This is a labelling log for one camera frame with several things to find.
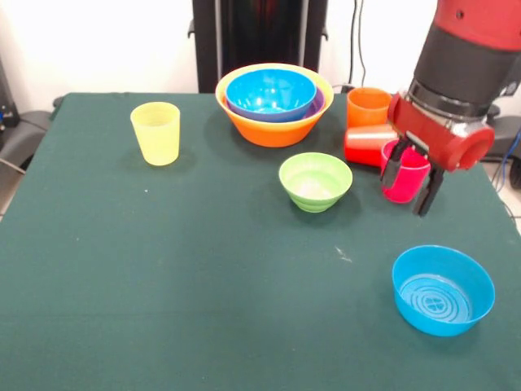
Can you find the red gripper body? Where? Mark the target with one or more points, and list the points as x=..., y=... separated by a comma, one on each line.
x=447, y=146

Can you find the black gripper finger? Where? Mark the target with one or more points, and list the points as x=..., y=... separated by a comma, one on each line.
x=392, y=169
x=429, y=195

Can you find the red cup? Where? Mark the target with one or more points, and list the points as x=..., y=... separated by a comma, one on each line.
x=362, y=146

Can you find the purple bowl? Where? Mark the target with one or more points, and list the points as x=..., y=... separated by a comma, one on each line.
x=317, y=108

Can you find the small blue ringed bowl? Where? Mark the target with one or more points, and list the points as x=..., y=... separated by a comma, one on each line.
x=443, y=293

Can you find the light orange bowl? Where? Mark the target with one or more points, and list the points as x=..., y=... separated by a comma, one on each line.
x=277, y=132

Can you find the deep blue bowl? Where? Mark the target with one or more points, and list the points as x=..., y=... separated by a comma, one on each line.
x=270, y=91

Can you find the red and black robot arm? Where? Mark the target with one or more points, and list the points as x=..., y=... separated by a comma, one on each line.
x=464, y=61

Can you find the pink cup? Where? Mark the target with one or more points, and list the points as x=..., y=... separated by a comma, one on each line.
x=409, y=183

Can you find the grey machine base with knob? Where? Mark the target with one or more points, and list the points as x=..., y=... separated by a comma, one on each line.
x=506, y=138

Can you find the orange cup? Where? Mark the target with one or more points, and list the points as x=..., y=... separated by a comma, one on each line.
x=366, y=110

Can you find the green bowl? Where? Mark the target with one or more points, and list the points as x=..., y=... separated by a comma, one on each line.
x=315, y=183

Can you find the black power plug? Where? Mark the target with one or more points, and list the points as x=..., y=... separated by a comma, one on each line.
x=347, y=87

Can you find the yellow cup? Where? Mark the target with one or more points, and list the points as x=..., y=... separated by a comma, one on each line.
x=156, y=138

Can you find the dark green tablecloth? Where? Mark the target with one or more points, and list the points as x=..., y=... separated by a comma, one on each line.
x=228, y=350

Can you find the grey floor equipment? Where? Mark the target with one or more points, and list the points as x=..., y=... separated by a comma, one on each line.
x=24, y=134

